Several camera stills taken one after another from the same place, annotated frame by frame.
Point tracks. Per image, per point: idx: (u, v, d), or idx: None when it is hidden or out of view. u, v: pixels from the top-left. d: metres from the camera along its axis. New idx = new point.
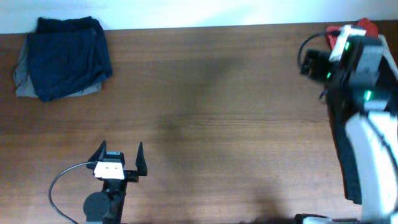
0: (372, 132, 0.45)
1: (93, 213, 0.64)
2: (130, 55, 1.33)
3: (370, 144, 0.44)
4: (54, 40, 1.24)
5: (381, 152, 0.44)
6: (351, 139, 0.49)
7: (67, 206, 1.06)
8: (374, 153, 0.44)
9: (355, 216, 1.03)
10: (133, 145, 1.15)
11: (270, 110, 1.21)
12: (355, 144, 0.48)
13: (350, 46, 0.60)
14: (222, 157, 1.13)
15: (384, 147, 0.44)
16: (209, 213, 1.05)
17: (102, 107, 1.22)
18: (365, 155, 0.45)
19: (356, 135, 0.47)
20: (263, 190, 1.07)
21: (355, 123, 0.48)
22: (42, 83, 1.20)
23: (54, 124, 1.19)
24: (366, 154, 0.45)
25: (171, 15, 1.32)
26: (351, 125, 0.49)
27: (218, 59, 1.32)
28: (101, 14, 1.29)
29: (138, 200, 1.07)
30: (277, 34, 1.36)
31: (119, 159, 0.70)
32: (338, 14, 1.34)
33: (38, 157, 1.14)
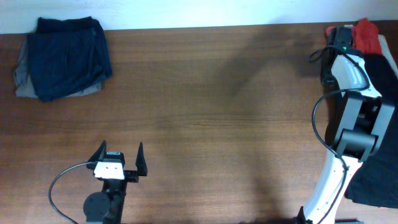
0: (347, 59, 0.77)
1: (93, 213, 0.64)
2: (130, 55, 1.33)
3: (345, 63, 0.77)
4: (55, 40, 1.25)
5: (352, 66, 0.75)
6: (334, 73, 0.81)
7: (67, 207, 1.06)
8: (348, 68, 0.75)
9: (355, 216, 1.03)
10: (133, 145, 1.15)
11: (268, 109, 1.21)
12: (337, 72, 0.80)
13: (349, 61, 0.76)
14: (222, 157, 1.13)
15: (355, 68, 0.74)
16: (209, 213, 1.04)
17: (103, 107, 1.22)
18: (342, 71, 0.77)
19: (336, 65, 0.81)
20: (263, 190, 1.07)
21: (341, 59, 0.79)
22: (42, 83, 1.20)
23: (54, 124, 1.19)
24: (344, 70, 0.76)
25: (171, 16, 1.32)
26: (334, 62, 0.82)
27: (218, 60, 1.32)
28: (101, 14, 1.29)
29: (138, 201, 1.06)
30: (277, 34, 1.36)
31: (119, 160, 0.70)
32: (339, 13, 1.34)
33: (38, 157, 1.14)
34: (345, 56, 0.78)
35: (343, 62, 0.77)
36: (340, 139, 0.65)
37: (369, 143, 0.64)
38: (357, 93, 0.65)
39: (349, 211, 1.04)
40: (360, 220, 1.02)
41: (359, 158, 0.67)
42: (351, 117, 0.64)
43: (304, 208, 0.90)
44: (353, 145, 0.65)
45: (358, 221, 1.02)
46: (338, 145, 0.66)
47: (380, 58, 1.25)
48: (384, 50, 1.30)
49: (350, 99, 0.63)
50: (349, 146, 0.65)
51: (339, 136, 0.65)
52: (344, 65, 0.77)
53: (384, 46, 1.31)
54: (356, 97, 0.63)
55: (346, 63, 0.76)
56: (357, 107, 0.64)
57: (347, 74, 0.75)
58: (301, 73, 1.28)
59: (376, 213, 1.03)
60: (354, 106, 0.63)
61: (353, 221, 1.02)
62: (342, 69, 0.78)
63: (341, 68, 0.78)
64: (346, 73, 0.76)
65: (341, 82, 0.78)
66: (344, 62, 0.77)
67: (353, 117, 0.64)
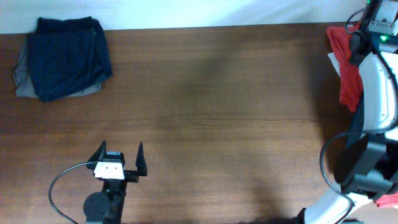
0: (381, 63, 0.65)
1: (92, 213, 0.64)
2: (130, 55, 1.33)
3: (379, 70, 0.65)
4: (54, 40, 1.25)
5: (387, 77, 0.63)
6: (361, 74, 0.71)
7: (66, 207, 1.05)
8: (379, 78, 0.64)
9: (355, 216, 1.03)
10: (133, 145, 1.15)
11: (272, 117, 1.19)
12: (364, 70, 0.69)
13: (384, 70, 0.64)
14: (222, 157, 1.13)
15: (389, 80, 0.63)
16: (209, 213, 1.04)
17: (102, 107, 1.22)
18: (372, 76, 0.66)
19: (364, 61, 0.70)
20: (263, 190, 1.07)
21: (373, 60, 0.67)
22: (42, 83, 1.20)
23: (54, 124, 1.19)
24: (374, 78, 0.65)
25: (171, 15, 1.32)
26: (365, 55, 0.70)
27: (218, 60, 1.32)
28: (101, 14, 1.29)
29: (138, 201, 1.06)
30: (277, 34, 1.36)
31: (119, 160, 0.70)
32: (338, 13, 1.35)
33: (38, 157, 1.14)
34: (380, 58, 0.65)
35: (377, 66, 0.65)
36: (350, 182, 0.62)
37: (384, 186, 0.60)
38: (382, 138, 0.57)
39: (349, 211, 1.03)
40: (360, 220, 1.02)
41: (370, 196, 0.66)
42: (367, 167, 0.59)
43: (306, 211, 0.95)
44: (365, 188, 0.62)
45: (359, 221, 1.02)
46: (347, 187, 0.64)
47: None
48: None
49: (367, 149, 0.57)
50: (361, 187, 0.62)
51: (350, 178, 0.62)
52: (377, 73, 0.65)
53: None
54: (375, 146, 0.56)
55: (379, 70, 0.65)
56: (376, 157, 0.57)
57: (379, 89, 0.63)
58: (301, 73, 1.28)
59: (377, 213, 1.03)
60: (370, 155, 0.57)
61: (354, 221, 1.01)
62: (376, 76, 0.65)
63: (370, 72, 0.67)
64: (377, 88, 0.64)
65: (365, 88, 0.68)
66: (378, 68, 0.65)
67: (369, 167, 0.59)
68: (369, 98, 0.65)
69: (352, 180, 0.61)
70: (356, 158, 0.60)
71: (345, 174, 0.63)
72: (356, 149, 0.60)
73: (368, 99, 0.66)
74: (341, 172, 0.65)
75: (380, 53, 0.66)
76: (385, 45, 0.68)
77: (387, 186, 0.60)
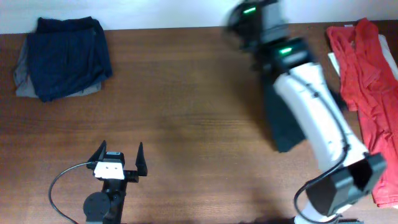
0: (300, 86, 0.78)
1: (93, 213, 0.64)
2: (130, 55, 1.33)
3: (302, 94, 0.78)
4: (54, 40, 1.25)
5: (312, 99, 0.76)
6: (285, 93, 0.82)
7: (67, 207, 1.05)
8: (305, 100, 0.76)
9: (355, 216, 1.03)
10: (133, 145, 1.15)
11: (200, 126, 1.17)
12: (286, 94, 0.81)
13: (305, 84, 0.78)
14: (222, 157, 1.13)
15: (315, 98, 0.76)
16: (209, 213, 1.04)
17: (102, 107, 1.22)
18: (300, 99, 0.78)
19: (282, 85, 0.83)
20: (263, 190, 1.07)
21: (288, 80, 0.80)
22: (42, 83, 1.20)
23: (54, 124, 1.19)
24: (300, 99, 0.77)
25: (171, 15, 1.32)
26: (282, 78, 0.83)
27: (218, 59, 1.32)
28: (101, 14, 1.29)
29: (138, 201, 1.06)
30: None
31: (119, 160, 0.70)
32: (338, 13, 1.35)
33: (38, 157, 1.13)
34: (298, 82, 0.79)
35: (298, 91, 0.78)
36: (332, 212, 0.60)
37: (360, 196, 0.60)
38: (342, 172, 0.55)
39: (349, 212, 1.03)
40: (360, 221, 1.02)
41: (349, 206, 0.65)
42: (343, 196, 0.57)
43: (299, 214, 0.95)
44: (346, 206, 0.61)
45: (359, 221, 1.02)
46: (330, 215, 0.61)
47: (380, 57, 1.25)
48: (384, 50, 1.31)
49: (337, 188, 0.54)
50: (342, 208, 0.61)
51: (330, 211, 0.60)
52: (300, 93, 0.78)
53: (384, 46, 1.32)
54: (342, 182, 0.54)
55: (300, 89, 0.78)
56: (347, 188, 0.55)
57: (315, 111, 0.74)
58: None
59: (377, 213, 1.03)
60: (343, 190, 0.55)
61: (354, 221, 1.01)
62: (304, 93, 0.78)
63: (294, 95, 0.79)
64: (308, 105, 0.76)
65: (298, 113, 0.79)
66: (300, 89, 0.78)
67: (344, 195, 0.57)
68: (306, 124, 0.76)
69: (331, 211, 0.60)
70: (330, 194, 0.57)
71: (325, 207, 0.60)
72: (326, 186, 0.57)
73: (306, 125, 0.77)
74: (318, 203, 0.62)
75: (295, 74, 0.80)
76: (293, 56, 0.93)
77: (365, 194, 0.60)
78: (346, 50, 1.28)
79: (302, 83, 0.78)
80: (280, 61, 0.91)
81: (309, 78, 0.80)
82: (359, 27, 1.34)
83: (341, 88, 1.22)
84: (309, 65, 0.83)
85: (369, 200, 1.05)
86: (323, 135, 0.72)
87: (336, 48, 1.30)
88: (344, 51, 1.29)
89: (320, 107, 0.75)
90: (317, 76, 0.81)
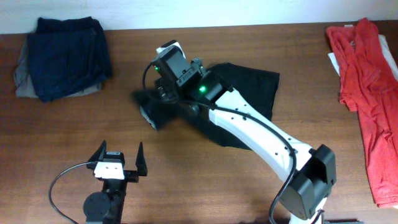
0: (229, 115, 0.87)
1: (93, 213, 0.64)
2: (130, 55, 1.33)
3: (236, 121, 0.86)
4: (54, 40, 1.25)
5: (244, 121, 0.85)
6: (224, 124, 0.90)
7: (66, 207, 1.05)
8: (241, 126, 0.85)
9: (355, 216, 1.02)
10: (133, 145, 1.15)
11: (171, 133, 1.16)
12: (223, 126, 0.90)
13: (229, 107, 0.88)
14: (222, 157, 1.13)
15: (245, 119, 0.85)
16: (209, 213, 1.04)
17: (102, 107, 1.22)
18: (239, 127, 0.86)
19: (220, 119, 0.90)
20: (263, 190, 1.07)
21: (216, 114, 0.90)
22: (42, 83, 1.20)
23: (54, 124, 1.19)
24: (237, 127, 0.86)
25: (171, 15, 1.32)
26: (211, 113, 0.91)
27: (218, 59, 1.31)
28: (101, 14, 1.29)
29: (138, 201, 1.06)
30: (277, 34, 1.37)
31: (119, 159, 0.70)
32: (338, 14, 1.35)
33: (38, 157, 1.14)
34: (224, 111, 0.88)
35: (230, 119, 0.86)
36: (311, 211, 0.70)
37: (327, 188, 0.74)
38: (300, 178, 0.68)
39: (350, 212, 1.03)
40: (361, 220, 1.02)
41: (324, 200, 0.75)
42: (311, 195, 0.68)
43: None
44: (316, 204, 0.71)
45: (359, 221, 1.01)
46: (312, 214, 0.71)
47: (380, 57, 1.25)
48: (384, 50, 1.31)
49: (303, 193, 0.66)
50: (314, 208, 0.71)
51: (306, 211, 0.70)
52: (232, 120, 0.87)
53: (384, 46, 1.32)
54: (303, 188, 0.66)
55: (231, 117, 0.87)
56: (310, 188, 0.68)
57: (252, 135, 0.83)
58: (301, 73, 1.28)
59: (377, 213, 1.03)
60: (308, 191, 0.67)
61: (354, 221, 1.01)
62: (236, 122, 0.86)
63: (236, 124, 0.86)
64: (245, 131, 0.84)
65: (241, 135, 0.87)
66: (229, 117, 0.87)
67: (313, 193, 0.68)
68: (252, 143, 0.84)
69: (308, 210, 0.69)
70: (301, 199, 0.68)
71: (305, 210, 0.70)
72: (293, 195, 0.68)
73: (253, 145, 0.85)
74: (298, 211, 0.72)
75: (219, 105, 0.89)
76: (210, 93, 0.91)
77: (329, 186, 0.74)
78: (346, 50, 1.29)
79: (229, 112, 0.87)
80: (205, 99, 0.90)
81: (234, 104, 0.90)
82: (358, 28, 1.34)
83: (341, 88, 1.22)
84: (228, 93, 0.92)
85: (370, 200, 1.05)
86: (265, 148, 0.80)
87: (336, 48, 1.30)
88: (344, 51, 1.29)
89: (255, 126, 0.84)
90: (240, 101, 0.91)
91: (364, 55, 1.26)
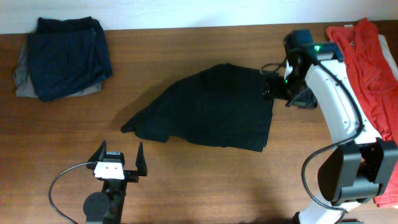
0: (326, 74, 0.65)
1: (93, 213, 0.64)
2: (130, 55, 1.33)
3: (326, 83, 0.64)
4: (54, 40, 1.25)
5: (334, 87, 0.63)
6: (311, 87, 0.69)
7: (67, 207, 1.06)
8: (331, 90, 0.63)
9: (355, 216, 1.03)
10: (134, 145, 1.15)
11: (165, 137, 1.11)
12: (314, 85, 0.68)
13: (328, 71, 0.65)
14: (222, 157, 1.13)
15: (337, 86, 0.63)
16: (209, 213, 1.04)
17: (103, 107, 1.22)
18: (325, 91, 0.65)
19: (316, 80, 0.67)
20: (263, 190, 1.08)
21: (313, 69, 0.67)
22: (42, 83, 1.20)
23: (54, 124, 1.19)
24: (325, 91, 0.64)
25: (171, 15, 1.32)
26: (312, 70, 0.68)
27: (218, 59, 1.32)
28: (101, 14, 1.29)
29: (138, 201, 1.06)
30: (277, 34, 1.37)
31: (119, 159, 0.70)
32: (338, 14, 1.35)
33: (38, 157, 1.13)
34: (324, 70, 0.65)
35: (323, 79, 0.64)
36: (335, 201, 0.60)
37: (374, 190, 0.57)
38: (351, 146, 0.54)
39: (350, 212, 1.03)
40: (360, 220, 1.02)
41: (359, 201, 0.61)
42: (350, 173, 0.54)
43: (300, 215, 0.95)
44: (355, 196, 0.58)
45: (359, 221, 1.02)
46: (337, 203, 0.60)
47: (380, 57, 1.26)
48: (384, 49, 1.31)
49: (346, 162, 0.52)
50: (351, 198, 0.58)
51: (339, 193, 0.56)
52: (322, 82, 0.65)
53: (384, 45, 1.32)
54: (350, 154, 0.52)
55: (325, 79, 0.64)
56: (355, 165, 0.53)
57: (334, 104, 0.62)
58: None
59: (377, 213, 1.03)
60: (352, 165, 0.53)
61: (354, 221, 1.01)
62: (329, 87, 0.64)
63: (324, 84, 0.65)
64: (333, 101, 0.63)
65: (321, 101, 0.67)
66: (323, 78, 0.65)
67: (354, 172, 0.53)
68: (328, 109, 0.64)
69: (342, 191, 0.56)
70: (337, 170, 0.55)
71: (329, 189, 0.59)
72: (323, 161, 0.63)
73: (326, 110, 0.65)
74: (326, 188, 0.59)
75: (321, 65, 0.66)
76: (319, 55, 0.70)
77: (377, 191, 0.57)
78: (346, 50, 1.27)
79: (329, 73, 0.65)
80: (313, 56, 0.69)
81: (337, 71, 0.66)
82: (358, 28, 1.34)
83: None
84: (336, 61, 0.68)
85: (369, 200, 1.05)
86: (338, 117, 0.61)
87: None
88: (344, 51, 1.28)
89: (342, 96, 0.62)
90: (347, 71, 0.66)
91: (364, 55, 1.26)
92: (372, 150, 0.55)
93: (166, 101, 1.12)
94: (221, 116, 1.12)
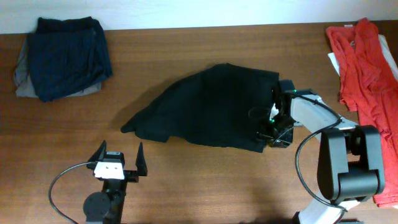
0: (303, 99, 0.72)
1: (92, 213, 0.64)
2: (130, 55, 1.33)
3: (305, 104, 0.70)
4: (53, 40, 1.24)
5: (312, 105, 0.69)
6: (298, 119, 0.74)
7: (67, 207, 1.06)
8: (310, 107, 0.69)
9: (355, 216, 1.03)
10: (133, 145, 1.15)
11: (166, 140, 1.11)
12: (298, 115, 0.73)
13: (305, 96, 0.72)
14: (222, 157, 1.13)
15: (314, 104, 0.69)
16: (209, 213, 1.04)
17: (103, 107, 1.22)
18: (305, 111, 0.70)
19: (297, 108, 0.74)
20: (263, 190, 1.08)
21: (295, 101, 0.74)
22: (42, 83, 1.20)
23: (54, 124, 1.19)
24: (306, 111, 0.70)
25: (171, 15, 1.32)
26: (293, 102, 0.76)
27: (218, 59, 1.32)
28: (101, 14, 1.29)
29: (138, 201, 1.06)
30: (277, 34, 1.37)
31: (119, 159, 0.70)
32: (338, 14, 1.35)
33: (38, 157, 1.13)
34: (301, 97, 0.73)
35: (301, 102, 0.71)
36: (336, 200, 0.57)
37: (373, 185, 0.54)
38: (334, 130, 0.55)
39: (349, 212, 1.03)
40: (360, 220, 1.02)
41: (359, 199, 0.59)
42: (340, 160, 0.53)
43: (300, 215, 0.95)
44: (355, 195, 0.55)
45: (359, 221, 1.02)
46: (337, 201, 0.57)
47: (380, 57, 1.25)
48: (384, 49, 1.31)
49: (331, 144, 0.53)
50: (351, 196, 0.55)
51: (338, 188, 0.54)
52: (303, 106, 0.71)
53: (384, 45, 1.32)
54: (334, 137, 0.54)
55: (304, 102, 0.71)
56: (342, 150, 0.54)
57: (314, 117, 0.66)
58: (301, 73, 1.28)
59: (377, 213, 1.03)
60: (339, 147, 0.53)
61: (354, 221, 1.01)
62: (308, 107, 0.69)
63: (302, 105, 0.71)
64: (313, 115, 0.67)
65: (305, 122, 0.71)
66: (302, 102, 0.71)
67: (343, 158, 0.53)
68: (311, 123, 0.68)
69: (340, 186, 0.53)
70: (327, 157, 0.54)
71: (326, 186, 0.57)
72: None
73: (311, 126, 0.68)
74: (323, 185, 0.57)
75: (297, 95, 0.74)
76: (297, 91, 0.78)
77: (377, 185, 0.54)
78: (346, 50, 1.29)
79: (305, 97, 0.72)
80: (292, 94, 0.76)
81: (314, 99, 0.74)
82: (359, 27, 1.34)
83: (341, 88, 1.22)
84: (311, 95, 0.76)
85: (369, 200, 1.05)
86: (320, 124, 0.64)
87: (336, 48, 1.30)
88: (344, 51, 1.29)
89: (320, 110, 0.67)
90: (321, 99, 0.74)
91: (364, 55, 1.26)
92: (358, 139, 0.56)
93: (165, 104, 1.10)
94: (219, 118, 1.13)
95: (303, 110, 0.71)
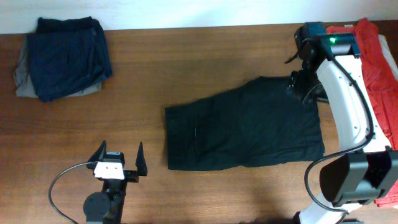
0: (340, 72, 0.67)
1: (92, 213, 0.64)
2: (130, 55, 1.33)
3: (339, 81, 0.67)
4: (55, 40, 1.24)
5: (347, 87, 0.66)
6: (321, 81, 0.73)
7: (67, 207, 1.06)
8: (344, 89, 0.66)
9: (355, 216, 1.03)
10: (134, 145, 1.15)
11: (197, 168, 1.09)
12: (326, 84, 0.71)
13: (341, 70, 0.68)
14: None
15: (351, 86, 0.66)
16: (209, 213, 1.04)
17: (103, 107, 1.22)
18: (336, 91, 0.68)
19: (326, 78, 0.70)
20: (263, 190, 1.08)
21: (327, 65, 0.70)
22: (42, 83, 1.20)
23: (54, 124, 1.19)
24: (337, 88, 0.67)
25: (171, 15, 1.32)
26: (324, 64, 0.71)
27: (218, 60, 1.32)
28: (101, 14, 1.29)
29: (138, 201, 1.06)
30: (277, 33, 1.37)
31: (119, 160, 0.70)
32: (337, 14, 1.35)
33: (39, 157, 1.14)
34: (339, 68, 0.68)
35: (337, 77, 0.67)
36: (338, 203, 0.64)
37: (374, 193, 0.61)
38: (359, 155, 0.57)
39: None
40: (360, 220, 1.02)
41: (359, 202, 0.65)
42: (354, 179, 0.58)
43: (300, 215, 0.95)
44: (356, 200, 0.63)
45: (359, 221, 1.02)
46: (339, 203, 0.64)
47: (380, 57, 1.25)
48: (384, 49, 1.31)
49: (352, 168, 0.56)
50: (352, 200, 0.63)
51: (342, 196, 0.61)
52: (335, 80, 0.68)
53: (384, 46, 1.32)
54: (357, 163, 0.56)
55: (337, 78, 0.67)
56: (360, 173, 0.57)
57: (344, 109, 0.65)
58: None
59: (376, 213, 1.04)
60: (357, 171, 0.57)
61: (354, 221, 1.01)
62: (341, 86, 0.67)
63: (334, 80, 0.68)
64: (342, 102, 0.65)
65: (330, 98, 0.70)
66: (336, 78, 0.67)
67: (358, 178, 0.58)
68: (337, 107, 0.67)
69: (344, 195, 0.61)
70: (342, 175, 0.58)
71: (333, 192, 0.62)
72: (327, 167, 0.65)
73: (334, 105, 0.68)
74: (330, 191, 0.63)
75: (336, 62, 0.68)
76: (335, 47, 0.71)
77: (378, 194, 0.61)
78: None
79: (342, 70, 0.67)
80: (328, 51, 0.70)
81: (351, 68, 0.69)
82: (359, 28, 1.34)
83: None
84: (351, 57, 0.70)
85: None
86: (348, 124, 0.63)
87: None
88: None
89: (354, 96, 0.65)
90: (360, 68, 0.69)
91: (364, 55, 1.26)
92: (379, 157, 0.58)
93: (170, 127, 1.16)
94: (244, 139, 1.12)
95: (332, 82, 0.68)
